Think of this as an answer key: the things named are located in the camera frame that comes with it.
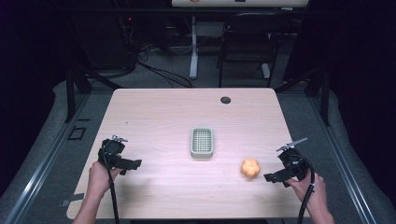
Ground green soap dish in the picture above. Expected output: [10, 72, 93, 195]
[190, 126, 215, 159]

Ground black metal stand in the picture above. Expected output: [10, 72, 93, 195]
[275, 62, 332, 127]
[64, 60, 123, 123]

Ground black folding chair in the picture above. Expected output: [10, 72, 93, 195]
[217, 12, 291, 89]

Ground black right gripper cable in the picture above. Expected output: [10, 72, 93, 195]
[292, 154, 317, 224]

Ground orange flower-shaped soap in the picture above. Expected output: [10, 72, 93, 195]
[240, 158, 262, 179]

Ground person's left hand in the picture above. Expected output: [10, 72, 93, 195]
[88, 161, 124, 200]

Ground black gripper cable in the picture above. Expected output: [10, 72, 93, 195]
[101, 143, 121, 224]
[292, 154, 317, 224]

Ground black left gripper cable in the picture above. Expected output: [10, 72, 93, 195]
[101, 143, 121, 224]

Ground white desk with legs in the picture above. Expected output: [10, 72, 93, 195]
[171, 0, 310, 80]

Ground person's right hand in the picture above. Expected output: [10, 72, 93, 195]
[285, 170, 327, 214]

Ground black floor cables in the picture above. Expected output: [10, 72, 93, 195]
[118, 15, 194, 90]

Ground metal floor rail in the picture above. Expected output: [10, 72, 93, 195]
[311, 96, 378, 224]
[3, 92, 92, 224]

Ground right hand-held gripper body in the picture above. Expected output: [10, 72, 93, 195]
[276, 137, 311, 183]

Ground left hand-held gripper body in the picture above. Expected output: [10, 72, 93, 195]
[97, 134, 129, 171]

